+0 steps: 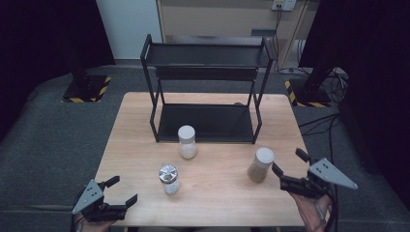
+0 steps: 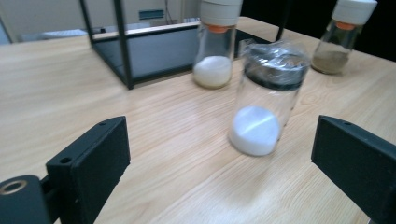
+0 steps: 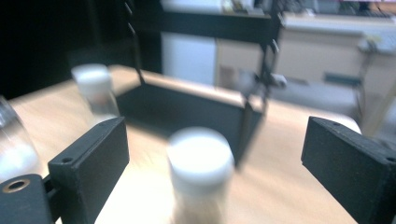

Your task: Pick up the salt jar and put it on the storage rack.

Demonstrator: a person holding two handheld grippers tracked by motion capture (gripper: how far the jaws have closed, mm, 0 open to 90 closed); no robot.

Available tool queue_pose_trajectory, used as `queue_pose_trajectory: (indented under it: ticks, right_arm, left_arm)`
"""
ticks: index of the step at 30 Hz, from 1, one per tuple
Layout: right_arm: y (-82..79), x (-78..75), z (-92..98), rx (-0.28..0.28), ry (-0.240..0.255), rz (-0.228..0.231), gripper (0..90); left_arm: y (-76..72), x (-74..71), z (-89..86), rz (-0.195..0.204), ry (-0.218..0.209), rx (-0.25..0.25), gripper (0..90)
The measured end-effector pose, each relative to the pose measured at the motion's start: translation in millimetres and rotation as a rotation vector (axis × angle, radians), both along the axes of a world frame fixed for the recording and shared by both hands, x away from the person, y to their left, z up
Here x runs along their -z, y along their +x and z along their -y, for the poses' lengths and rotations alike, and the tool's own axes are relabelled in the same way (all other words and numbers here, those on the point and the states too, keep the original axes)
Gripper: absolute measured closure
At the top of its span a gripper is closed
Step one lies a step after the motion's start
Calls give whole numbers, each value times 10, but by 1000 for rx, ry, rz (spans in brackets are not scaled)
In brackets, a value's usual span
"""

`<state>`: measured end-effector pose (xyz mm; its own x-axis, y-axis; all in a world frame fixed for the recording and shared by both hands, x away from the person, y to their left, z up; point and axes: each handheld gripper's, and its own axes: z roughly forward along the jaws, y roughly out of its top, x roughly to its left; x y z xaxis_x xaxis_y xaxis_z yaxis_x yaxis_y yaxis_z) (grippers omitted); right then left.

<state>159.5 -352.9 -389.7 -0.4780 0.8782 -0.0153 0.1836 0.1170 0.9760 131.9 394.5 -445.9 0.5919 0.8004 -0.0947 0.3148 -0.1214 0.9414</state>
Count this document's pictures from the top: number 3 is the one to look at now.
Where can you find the dark flat tray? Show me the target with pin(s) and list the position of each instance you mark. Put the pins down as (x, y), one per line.
(342, 79)

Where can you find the glass jar with brown powder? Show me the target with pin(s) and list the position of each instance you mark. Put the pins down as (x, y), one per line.
(199, 168)

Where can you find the small white device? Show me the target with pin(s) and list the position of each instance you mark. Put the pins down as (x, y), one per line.
(279, 81)

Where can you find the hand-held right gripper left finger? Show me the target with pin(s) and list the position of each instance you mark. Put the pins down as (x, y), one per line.
(90, 168)

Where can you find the lidless clear glass jar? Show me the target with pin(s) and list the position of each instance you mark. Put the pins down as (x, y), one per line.
(15, 155)

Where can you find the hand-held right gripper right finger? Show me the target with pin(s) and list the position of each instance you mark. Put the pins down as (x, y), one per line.
(351, 168)

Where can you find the glass jar with white powder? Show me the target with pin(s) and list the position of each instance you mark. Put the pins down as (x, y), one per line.
(93, 84)

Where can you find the white cabinet panel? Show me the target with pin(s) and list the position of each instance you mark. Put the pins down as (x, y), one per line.
(188, 57)

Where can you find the black metal rack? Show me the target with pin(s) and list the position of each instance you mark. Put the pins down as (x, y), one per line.
(186, 115)

